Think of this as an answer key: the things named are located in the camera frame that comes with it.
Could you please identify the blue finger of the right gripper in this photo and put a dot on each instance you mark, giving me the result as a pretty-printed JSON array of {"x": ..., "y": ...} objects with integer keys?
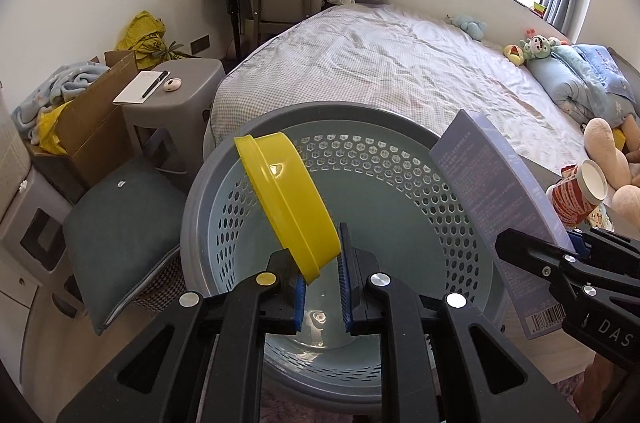
[
  {"x": 565, "y": 271},
  {"x": 580, "y": 246}
]

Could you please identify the white notepad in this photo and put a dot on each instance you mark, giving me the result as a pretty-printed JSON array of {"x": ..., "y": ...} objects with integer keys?
[{"x": 132, "y": 92}]

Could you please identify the large beige teddy bear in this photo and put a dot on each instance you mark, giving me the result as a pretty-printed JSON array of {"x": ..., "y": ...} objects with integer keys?
[{"x": 621, "y": 171}]

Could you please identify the small pink round object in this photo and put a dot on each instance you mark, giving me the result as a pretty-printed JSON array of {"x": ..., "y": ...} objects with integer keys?
[{"x": 172, "y": 84}]

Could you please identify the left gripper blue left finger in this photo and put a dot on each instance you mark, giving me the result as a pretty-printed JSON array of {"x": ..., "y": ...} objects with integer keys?
[{"x": 293, "y": 293}]

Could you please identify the yellow plastic lid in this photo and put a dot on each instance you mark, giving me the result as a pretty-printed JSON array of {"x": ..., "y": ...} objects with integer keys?
[{"x": 290, "y": 200}]

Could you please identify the white storage bin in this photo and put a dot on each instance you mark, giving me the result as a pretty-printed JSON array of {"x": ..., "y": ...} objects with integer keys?
[{"x": 14, "y": 159}]

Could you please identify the dark green seat cushion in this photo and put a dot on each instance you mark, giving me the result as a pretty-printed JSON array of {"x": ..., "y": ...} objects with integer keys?
[{"x": 123, "y": 241}]

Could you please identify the blue patterned pillow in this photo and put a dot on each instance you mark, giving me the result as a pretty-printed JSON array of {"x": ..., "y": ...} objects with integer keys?
[{"x": 616, "y": 74}]

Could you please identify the blue plush toy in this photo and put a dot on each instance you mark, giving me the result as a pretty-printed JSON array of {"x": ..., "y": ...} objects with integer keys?
[{"x": 475, "y": 29}]

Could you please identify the yellow bag on floor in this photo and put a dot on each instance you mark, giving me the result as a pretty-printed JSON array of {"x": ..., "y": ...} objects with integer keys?
[{"x": 144, "y": 37}]

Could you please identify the rolled light blue quilt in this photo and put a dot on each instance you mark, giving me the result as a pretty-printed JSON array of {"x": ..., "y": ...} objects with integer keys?
[{"x": 571, "y": 84}]

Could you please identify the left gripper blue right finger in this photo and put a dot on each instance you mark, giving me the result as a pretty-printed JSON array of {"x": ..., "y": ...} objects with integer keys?
[{"x": 353, "y": 271}]

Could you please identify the yellow red plush toy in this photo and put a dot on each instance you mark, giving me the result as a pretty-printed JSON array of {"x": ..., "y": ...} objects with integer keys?
[{"x": 514, "y": 54}]

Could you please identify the grey plastic stool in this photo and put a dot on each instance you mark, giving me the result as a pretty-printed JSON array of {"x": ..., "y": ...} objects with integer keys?
[{"x": 168, "y": 128}]

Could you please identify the black wall socket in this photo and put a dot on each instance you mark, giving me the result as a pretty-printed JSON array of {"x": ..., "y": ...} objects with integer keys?
[{"x": 199, "y": 45}]

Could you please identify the purple cardboard box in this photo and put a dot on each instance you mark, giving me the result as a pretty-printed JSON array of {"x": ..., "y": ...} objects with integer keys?
[{"x": 498, "y": 191}]

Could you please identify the bed with white sheet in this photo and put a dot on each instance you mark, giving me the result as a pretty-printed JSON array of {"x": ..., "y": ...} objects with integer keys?
[{"x": 400, "y": 61}]

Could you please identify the green white plush doll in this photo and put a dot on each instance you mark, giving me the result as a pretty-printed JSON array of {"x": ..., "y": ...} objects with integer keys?
[{"x": 535, "y": 46}]

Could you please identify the red white paper cup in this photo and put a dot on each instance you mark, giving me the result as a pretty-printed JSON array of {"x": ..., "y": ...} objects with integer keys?
[{"x": 581, "y": 189}]

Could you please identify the light blue blanket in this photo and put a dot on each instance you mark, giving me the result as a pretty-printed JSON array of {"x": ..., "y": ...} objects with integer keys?
[{"x": 63, "y": 85}]

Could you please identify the brown cardboard box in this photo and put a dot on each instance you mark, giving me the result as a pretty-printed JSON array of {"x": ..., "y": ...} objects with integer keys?
[{"x": 92, "y": 131}]

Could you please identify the yellow plastic bag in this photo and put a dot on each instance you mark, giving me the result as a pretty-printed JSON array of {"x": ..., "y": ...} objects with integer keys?
[{"x": 48, "y": 138}]

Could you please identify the person's right hand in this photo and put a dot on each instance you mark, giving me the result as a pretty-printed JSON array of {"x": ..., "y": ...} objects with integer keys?
[{"x": 608, "y": 393}]

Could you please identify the black pen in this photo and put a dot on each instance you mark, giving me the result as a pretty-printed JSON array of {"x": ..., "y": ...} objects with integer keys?
[{"x": 155, "y": 84}]

